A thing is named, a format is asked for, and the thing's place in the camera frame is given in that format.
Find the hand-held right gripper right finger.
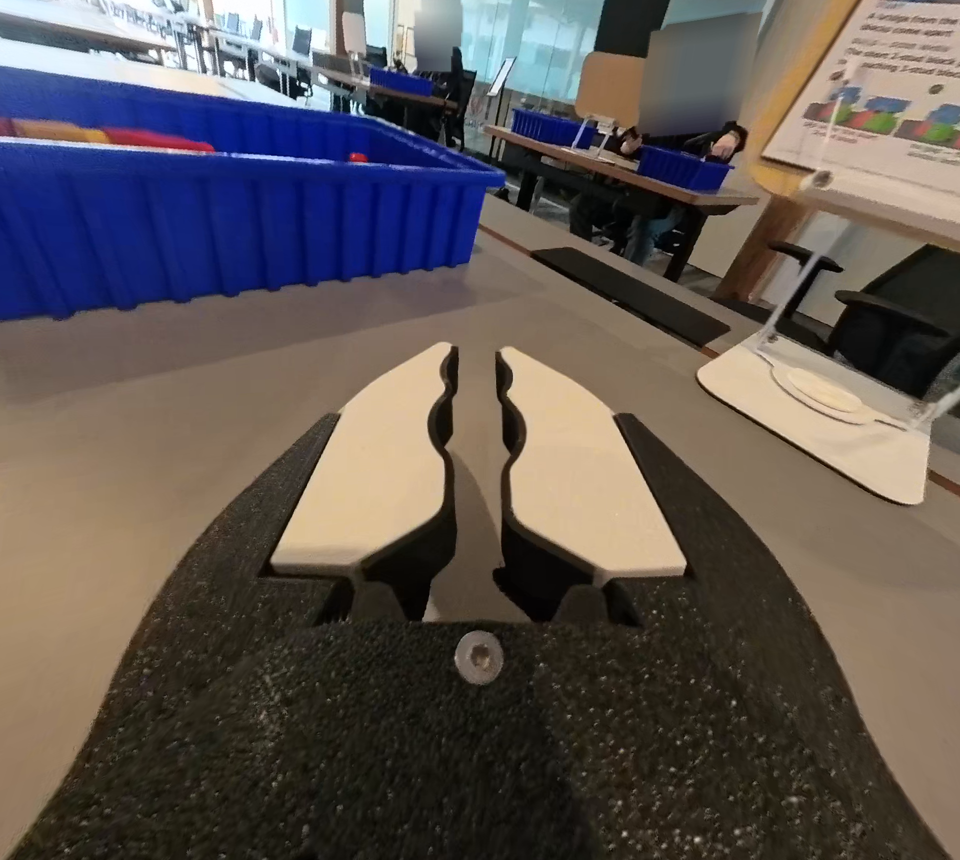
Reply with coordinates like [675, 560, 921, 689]
[495, 345, 690, 589]

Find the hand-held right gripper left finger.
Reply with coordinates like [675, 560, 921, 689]
[268, 341, 459, 604]

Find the blue plastic bin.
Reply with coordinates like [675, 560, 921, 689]
[0, 65, 456, 165]
[0, 136, 508, 321]

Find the black table cover strip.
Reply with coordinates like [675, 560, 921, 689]
[530, 246, 732, 349]

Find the white and wooden document stand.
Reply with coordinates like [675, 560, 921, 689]
[695, 0, 960, 507]

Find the wooden background desk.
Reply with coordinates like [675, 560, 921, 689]
[483, 123, 760, 285]

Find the small background blue bin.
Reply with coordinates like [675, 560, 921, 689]
[369, 67, 437, 99]
[636, 145, 734, 192]
[510, 107, 603, 148]

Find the black office chair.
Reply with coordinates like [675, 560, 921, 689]
[768, 241, 960, 401]

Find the printed instruction sheet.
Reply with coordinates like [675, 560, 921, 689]
[760, 0, 960, 190]

